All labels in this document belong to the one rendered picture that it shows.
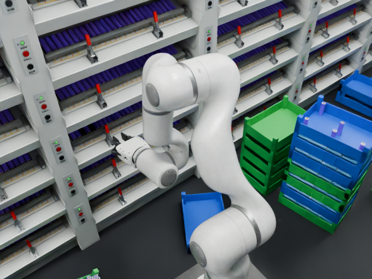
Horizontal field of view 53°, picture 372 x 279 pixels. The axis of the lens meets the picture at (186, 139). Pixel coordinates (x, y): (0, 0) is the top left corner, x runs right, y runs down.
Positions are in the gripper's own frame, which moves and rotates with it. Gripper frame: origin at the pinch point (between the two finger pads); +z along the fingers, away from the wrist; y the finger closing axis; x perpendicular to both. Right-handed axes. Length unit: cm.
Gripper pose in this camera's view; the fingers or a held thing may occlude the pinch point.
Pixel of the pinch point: (120, 139)
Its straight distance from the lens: 142.4
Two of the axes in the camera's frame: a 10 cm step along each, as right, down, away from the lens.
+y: 7.9, -4.3, 4.5
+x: -1.3, -8.2, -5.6
